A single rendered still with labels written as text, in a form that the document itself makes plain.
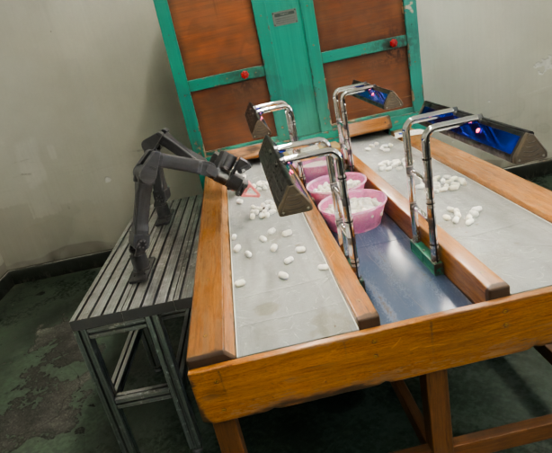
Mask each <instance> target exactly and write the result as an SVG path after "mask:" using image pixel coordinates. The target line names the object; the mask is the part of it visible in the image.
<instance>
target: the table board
mask: <svg viewBox="0 0 552 453"><path fill-rule="evenodd" d="M546 344H552V286H550V287H546V288H542V289H535V290H531V291H527V292H523V293H519V294H515V295H511V296H508V297H503V298H497V299H492V300H488V301H485V302H480V303H476V304H473V305H468V306H462V307H457V308H453V309H450V310H445V311H441V312H438V313H433V314H429V315H422V316H418V317H415V318H410V319H406V320H403V321H398V322H394V323H391V324H383V325H380V326H376V327H371V328H368V329H364V330H359V331H356V332H352V333H345V334H341V335H336V336H333V337H329V338H324V339H321V340H317V341H312V342H306V343H301V344H298V345H294V346H289V347H286V348H282V349H278V350H274V351H266V352H263V353H259V354H254V355H251V356H247V357H243V358H239V359H235V360H228V361H224V362H220V363H216V364H212V365H208V366H204V367H200V368H196V369H189V370H188V378H189V380H190V384H191V389H192V392H193V394H194V397H195V400H196V403H197V406H198V409H199V412H200V417H201V419H202V420H203V422H209V423H218V422H225V421H229V420H234V419H237V418H241V417H245V416H249V415H253V414H257V413H264V412H267V411H270V410H271V409H273V408H283V407H287V406H291V405H295V404H302V403H305V402H310V401H314V400H317V399H321V398H326V397H329V396H333V395H339V394H342V393H346V392H351V391H355V390H360V389H363V388H367V387H372V386H378V385H380V384H382V383H383V382H385V381H389V382H394V381H397V380H402V379H406V378H413V377H417V376H421V375H424V374H428V373H432V372H434V371H438V370H442V369H450V368H455V367H459V366H463V365H467V364H470V363H475V362H479V361H482V360H490V359H493V358H497V357H501V356H505V355H509V354H513V353H516V352H520V351H526V350H528V349H530V348H532V347H533V346H534V345H536V346H542V345H546Z"/></svg>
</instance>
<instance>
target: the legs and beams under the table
mask: <svg viewBox="0 0 552 453"><path fill-rule="evenodd" d="M533 348H535V349H536V350H537V351H538V352H539V353H540V354H541V355H542V356H543V357H544V358H545V359H546V360H547V361H548V362H549V363H550V364H551V365H552V344H546V345H542V346H536V345H534V346H533ZM419 378H420V386H421V394H422V402H423V415H422V413H421V411H420V410H419V408H418V406H417V404H416V402H415V400H414V399H413V397H412V395H411V393H410V391H409V389H408V388H407V386H406V384H405V381H404V380H403V379H402V380H397V381H394V382H390V384H391V386H392V387H393V389H394V391H395V393H396V396H397V398H398V400H399V402H400V404H401V405H402V407H403V409H404V411H405V414H406V415H407V417H408V419H409V421H410V423H411V424H412V426H413V428H414V431H415V433H416V435H417V437H418V439H419V441H420V442H421V444H422V445H419V446H415V447H411V448H408V449H400V450H397V451H393V452H389V453H492V452H495V451H499V450H504V449H510V448H514V447H518V446H521V445H526V444H530V443H533V442H537V441H541V440H548V439H552V414H548V415H544V416H540V417H536V418H532V419H528V420H525V421H520V422H514V423H510V424H506V425H502V426H498V427H494V428H491V429H487V430H482V431H476V432H472V433H469V434H464V435H460V436H457V437H452V426H451V415H450V394H449V383H448V372H447V369H442V370H438V371H434V372H432V373H428V374H424V375H421V376H419ZM212 424H213V427H214V430H215V433H216V436H217V439H218V444H219V447H220V450H221V453H248V451H247V448H246V445H245V439H244V436H243V433H242V430H241V426H240V423H239V420H238V418H237V419H234V420H229V421H225V422H218V423H212Z"/></svg>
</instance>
